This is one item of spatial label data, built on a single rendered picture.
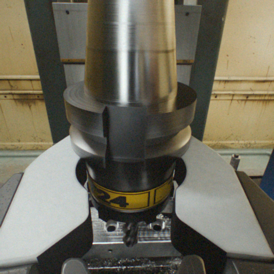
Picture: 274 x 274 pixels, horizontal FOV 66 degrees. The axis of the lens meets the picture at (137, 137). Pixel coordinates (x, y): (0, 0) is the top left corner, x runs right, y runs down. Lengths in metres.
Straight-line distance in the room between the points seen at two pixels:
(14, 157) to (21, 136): 0.15
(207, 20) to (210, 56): 0.12
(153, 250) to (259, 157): 1.25
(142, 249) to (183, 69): 0.61
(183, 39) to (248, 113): 0.82
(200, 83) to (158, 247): 0.64
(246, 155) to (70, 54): 1.24
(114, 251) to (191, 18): 0.71
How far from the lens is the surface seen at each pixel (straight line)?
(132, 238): 0.17
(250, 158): 1.60
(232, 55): 1.33
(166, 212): 0.50
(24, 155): 1.53
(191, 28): 0.82
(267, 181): 0.44
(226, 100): 1.39
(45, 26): 0.88
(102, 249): 0.48
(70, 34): 0.81
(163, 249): 0.49
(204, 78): 0.91
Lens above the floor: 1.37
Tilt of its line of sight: 29 degrees down
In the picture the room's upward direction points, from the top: 1 degrees clockwise
